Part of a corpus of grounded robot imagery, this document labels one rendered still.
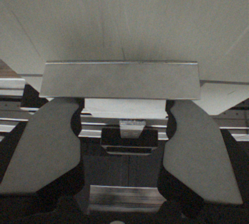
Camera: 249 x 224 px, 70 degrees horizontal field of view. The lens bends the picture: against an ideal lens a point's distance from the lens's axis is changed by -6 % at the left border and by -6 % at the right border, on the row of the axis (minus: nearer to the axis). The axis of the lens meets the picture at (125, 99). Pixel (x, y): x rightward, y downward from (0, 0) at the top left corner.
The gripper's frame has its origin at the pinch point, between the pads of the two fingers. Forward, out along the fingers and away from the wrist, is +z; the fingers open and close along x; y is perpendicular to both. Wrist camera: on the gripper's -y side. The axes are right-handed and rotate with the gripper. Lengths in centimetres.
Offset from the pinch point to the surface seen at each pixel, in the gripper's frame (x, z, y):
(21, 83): -12.5, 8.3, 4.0
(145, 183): 8, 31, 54
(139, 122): 1.9, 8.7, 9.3
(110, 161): -5, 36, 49
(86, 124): -9.5, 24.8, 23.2
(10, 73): -13.6, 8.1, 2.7
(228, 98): 8.8, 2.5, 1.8
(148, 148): 5.1, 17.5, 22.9
